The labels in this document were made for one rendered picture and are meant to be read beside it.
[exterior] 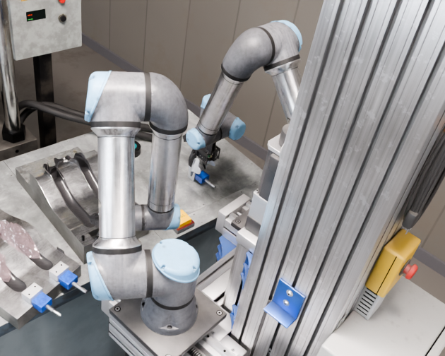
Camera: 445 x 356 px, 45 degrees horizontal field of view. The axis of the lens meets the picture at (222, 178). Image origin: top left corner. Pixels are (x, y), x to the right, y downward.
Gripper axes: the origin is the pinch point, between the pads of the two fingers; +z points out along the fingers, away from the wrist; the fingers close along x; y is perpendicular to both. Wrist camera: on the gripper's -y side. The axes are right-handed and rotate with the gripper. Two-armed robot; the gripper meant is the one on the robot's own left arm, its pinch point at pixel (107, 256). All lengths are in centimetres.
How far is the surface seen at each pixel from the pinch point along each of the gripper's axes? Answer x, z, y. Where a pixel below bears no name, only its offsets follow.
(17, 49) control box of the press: 16, -27, -91
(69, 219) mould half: -3.4, -3.9, -18.1
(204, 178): 54, 1, -14
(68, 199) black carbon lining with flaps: 1.0, -3.8, -26.9
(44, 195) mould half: -5.6, -6.2, -30.7
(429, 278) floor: 180, 85, 55
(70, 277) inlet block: -15.0, -2.3, 2.4
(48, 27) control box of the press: 30, -34, -91
